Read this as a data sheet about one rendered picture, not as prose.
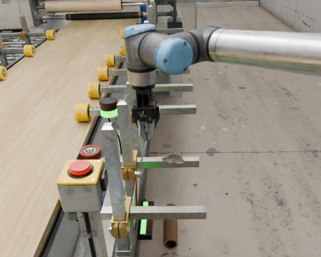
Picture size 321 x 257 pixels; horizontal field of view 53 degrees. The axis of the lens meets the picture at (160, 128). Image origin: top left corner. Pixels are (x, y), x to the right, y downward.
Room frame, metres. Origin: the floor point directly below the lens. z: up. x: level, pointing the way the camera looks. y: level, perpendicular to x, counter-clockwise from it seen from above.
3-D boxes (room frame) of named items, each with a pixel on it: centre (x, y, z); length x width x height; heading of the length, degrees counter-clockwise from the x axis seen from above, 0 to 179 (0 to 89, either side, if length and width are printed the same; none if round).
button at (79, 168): (0.47, 0.15, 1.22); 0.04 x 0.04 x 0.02
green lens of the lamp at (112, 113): (0.99, 0.17, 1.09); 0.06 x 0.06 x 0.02
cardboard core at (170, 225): (1.47, -0.04, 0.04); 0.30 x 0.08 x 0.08; 177
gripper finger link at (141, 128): (0.92, 0.06, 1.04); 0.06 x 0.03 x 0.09; 177
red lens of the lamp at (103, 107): (0.99, 0.17, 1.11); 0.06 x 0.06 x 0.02
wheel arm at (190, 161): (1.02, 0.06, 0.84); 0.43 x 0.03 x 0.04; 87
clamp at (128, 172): (1.01, 0.12, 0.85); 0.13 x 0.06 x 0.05; 177
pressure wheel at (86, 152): (1.03, 0.27, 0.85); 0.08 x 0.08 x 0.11
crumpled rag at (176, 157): (1.02, -0.04, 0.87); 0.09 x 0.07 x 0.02; 87
